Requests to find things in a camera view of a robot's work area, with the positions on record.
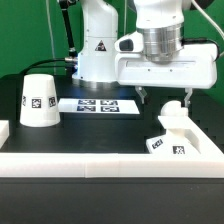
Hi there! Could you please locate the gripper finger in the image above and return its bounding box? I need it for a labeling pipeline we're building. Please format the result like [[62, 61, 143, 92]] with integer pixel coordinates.
[[135, 86, 147, 103], [184, 88, 193, 108]]

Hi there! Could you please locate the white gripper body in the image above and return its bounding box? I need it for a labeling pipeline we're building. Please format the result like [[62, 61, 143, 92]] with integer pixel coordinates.
[[115, 43, 217, 89]]

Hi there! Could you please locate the white lamp bulb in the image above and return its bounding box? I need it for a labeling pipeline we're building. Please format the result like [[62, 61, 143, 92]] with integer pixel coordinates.
[[160, 100, 188, 116]]

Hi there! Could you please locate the white lamp base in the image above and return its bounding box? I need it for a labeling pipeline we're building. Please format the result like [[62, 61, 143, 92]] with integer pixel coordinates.
[[146, 116, 199, 156]]

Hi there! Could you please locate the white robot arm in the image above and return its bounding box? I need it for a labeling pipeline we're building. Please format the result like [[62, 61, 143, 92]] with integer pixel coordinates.
[[73, 0, 219, 97]]

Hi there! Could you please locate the white lamp shade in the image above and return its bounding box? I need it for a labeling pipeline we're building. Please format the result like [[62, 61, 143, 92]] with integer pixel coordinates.
[[20, 74, 60, 127]]

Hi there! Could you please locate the white marker sheet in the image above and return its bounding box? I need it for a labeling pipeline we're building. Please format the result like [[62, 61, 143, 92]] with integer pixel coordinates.
[[58, 98, 139, 114]]

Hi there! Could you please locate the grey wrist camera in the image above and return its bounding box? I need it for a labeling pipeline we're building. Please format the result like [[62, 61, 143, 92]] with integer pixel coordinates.
[[114, 31, 144, 53]]

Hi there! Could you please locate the black cable bundle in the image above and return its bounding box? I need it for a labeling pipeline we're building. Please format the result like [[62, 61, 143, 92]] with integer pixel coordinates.
[[19, 0, 80, 76]]

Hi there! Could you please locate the white border frame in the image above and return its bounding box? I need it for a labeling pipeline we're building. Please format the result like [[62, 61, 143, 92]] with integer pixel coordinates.
[[0, 116, 224, 178]]

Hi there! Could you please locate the thin grey cable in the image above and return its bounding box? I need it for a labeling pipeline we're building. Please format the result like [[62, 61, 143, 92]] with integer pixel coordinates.
[[45, 0, 58, 76]]

